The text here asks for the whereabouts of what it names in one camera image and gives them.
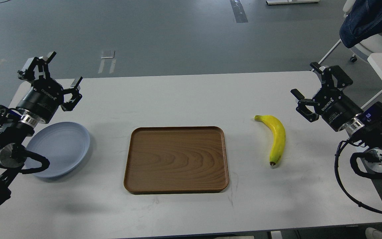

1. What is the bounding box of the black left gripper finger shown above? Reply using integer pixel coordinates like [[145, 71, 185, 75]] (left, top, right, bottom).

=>
[[17, 51, 57, 86], [61, 77, 83, 112]]

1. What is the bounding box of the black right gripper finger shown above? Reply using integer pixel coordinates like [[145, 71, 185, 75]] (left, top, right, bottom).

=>
[[310, 62, 353, 97], [290, 88, 319, 122]]

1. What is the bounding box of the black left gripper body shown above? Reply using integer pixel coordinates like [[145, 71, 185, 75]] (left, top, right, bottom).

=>
[[16, 80, 64, 124]]

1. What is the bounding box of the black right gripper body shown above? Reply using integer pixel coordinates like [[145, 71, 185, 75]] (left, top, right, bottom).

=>
[[313, 90, 363, 132]]

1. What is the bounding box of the yellow banana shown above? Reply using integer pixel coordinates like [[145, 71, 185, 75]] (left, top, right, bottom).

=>
[[254, 115, 286, 167]]

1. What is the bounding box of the light blue plate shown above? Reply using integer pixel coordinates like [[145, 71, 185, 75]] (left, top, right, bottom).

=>
[[26, 121, 91, 178]]

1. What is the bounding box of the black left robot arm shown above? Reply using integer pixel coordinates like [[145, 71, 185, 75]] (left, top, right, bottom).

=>
[[0, 51, 82, 206]]

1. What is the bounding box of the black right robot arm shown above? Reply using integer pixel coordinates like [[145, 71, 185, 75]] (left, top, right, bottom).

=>
[[291, 62, 382, 188]]

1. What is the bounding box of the blue denim jacket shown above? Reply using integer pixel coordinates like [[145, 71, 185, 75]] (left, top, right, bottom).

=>
[[339, 0, 382, 48]]

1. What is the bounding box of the brown wooden tray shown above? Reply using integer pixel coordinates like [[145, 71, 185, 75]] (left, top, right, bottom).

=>
[[123, 126, 229, 194]]

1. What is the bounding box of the white shoe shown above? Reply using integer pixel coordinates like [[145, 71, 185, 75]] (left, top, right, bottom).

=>
[[365, 227, 382, 239]]

